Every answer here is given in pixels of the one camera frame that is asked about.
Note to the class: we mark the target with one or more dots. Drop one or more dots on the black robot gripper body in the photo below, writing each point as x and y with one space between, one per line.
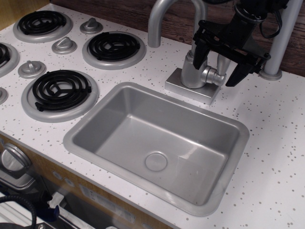
234 41

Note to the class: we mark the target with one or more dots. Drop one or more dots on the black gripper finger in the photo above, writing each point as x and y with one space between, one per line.
201 52
239 73

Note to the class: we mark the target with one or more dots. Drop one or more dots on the silver faucet lever handle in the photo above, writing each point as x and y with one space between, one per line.
216 76

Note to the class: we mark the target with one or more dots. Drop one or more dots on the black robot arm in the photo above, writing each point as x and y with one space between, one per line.
256 11

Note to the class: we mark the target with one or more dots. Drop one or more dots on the grey vertical support pole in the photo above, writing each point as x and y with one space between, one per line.
271 70

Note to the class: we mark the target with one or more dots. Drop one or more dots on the silver toy faucet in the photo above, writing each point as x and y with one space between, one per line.
186 81

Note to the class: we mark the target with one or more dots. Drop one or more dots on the back right stove burner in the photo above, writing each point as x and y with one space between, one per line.
113 50

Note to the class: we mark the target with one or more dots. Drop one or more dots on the grey toy sink basin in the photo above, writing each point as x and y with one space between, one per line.
176 151

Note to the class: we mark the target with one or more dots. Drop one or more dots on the silver knob back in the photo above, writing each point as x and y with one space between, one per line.
91 27

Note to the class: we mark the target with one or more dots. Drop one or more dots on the silver knob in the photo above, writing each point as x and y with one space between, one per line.
91 27
32 69
64 46

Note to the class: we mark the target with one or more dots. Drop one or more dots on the silver knob middle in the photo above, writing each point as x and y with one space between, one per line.
64 46

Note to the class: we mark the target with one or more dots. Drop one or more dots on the front right stove burner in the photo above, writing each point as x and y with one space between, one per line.
59 96

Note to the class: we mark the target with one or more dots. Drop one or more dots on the back left stove burner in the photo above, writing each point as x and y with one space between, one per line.
42 26

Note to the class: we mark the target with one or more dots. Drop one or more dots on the silver knob front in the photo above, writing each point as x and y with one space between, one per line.
32 69

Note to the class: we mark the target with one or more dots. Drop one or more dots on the left edge stove burner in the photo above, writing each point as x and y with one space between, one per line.
9 58

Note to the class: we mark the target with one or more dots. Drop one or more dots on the silver knob left edge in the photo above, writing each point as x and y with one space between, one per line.
3 95

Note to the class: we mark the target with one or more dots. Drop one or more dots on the silver oven dial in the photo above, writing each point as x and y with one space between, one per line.
13 161

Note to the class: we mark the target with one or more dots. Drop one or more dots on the silver oven door handle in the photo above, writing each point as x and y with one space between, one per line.
23 184

